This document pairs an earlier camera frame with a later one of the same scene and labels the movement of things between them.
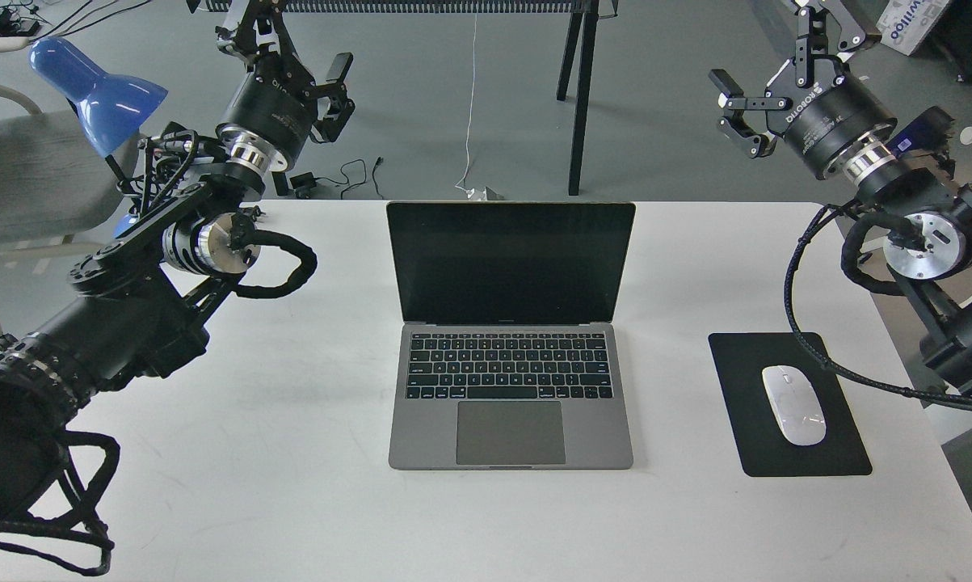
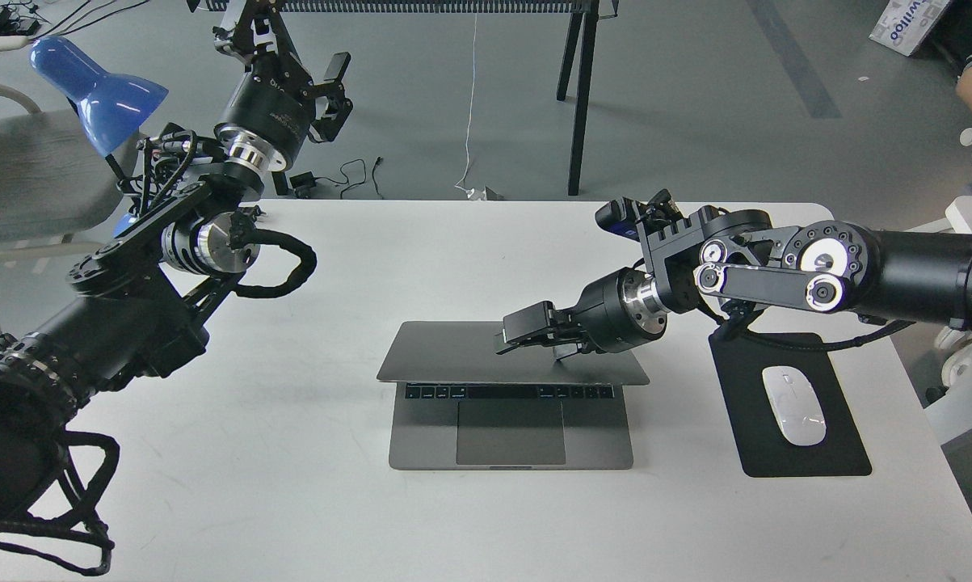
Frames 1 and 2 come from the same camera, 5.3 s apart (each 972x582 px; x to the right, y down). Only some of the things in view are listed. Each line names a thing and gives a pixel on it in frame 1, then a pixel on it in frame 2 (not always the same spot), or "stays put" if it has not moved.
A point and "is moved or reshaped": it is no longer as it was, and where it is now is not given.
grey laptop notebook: x=508 y=356 is moved or reshaped
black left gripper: x=269 y=120 stays put
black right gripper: x=826 y=111 -> x=619 y=312
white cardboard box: x=904 y=23 stays put
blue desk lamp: x=110 y=106 stays put
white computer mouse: x=795 y=405 stays put
